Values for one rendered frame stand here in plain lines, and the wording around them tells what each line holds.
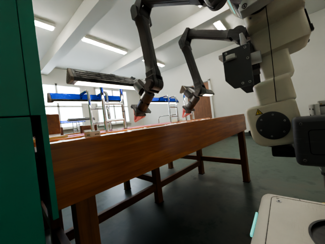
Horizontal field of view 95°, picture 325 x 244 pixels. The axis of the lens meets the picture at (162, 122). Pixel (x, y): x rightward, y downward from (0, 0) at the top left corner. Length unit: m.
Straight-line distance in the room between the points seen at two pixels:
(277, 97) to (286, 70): 0.11
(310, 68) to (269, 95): 4.83
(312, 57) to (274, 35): 4.81
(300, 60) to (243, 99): 1.60
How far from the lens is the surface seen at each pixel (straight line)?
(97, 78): 0.92
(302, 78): 5.45
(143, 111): 0.79
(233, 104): 5.55
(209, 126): 1.13
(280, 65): 0.74
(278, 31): 0.76
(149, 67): 0.76
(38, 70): 0.50
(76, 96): 1.47
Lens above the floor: 0.79
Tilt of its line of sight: level
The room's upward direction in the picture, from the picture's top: 7 degrees counter-clockwise
